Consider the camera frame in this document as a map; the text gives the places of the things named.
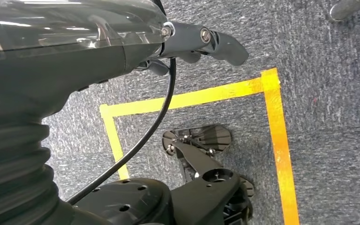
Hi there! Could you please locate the yellow floor tape square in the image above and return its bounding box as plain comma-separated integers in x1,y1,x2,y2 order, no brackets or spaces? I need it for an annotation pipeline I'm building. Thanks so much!
99,67,300,225

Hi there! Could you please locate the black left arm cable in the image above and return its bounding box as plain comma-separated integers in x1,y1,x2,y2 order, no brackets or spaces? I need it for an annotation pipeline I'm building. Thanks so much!
67,0,177,206

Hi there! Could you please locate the black robot foot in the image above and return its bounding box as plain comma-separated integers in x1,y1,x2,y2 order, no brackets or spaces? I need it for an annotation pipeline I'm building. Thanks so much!
162,124,232,157

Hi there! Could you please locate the stainless steel workbench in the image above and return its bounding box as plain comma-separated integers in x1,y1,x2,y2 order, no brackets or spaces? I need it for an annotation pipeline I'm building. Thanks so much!
330,0,360,22

